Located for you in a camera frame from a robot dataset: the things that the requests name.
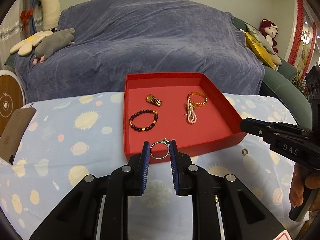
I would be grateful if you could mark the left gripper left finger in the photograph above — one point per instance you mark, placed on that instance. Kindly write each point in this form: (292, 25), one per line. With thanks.
(144, 166)

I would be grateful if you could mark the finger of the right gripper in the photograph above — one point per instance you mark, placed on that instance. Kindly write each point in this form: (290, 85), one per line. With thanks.
(262, 128)

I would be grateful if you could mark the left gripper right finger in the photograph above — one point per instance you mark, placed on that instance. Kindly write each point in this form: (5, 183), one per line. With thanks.
(174, 165)

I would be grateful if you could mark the gold wristwatch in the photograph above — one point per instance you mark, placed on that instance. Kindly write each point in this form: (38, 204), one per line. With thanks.
(153, 100)

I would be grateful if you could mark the gold braided bangle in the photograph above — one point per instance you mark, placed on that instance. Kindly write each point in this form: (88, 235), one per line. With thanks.
(197, 99)

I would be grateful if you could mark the right hand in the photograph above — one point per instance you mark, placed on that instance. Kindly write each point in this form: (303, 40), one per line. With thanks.
(298, 184)

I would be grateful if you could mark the green sofa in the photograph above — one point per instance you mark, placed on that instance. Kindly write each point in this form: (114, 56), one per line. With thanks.
(278, 84)

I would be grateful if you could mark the red cardboard tray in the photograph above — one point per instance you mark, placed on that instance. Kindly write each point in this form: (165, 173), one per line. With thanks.
(196, 130)

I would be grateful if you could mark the gold satin pillow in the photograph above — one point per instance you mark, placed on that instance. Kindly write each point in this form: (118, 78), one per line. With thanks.
(259, 50)

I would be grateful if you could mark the grey green pillow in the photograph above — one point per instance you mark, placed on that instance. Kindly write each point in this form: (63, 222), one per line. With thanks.
(259, 37)

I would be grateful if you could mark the red monkey plush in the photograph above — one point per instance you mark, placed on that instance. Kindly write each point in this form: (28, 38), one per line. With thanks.
(269, 30)

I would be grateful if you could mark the blue-grey velvet blanket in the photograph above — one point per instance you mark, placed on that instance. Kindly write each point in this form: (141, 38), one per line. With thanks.
(114, 38)

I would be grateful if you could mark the round wooden white device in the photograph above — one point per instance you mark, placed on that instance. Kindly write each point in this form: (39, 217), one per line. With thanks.
(11, 96)

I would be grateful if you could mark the grey plush toy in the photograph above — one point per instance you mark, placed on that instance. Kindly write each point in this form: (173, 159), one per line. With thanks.
(52, 44)

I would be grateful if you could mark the white flower plush cushion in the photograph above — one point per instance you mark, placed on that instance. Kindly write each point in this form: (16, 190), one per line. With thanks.
(24, 47)

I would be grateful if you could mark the white lace curtain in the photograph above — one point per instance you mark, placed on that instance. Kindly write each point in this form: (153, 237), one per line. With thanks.
(11, 29)

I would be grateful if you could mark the cream llama plush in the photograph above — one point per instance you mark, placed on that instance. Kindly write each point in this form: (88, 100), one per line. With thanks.
(51, 11)

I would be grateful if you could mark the red ribbon bow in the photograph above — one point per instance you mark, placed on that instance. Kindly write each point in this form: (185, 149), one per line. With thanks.
(25, 18)

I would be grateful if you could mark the red wall decoration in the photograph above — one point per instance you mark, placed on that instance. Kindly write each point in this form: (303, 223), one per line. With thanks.
(304, 40)

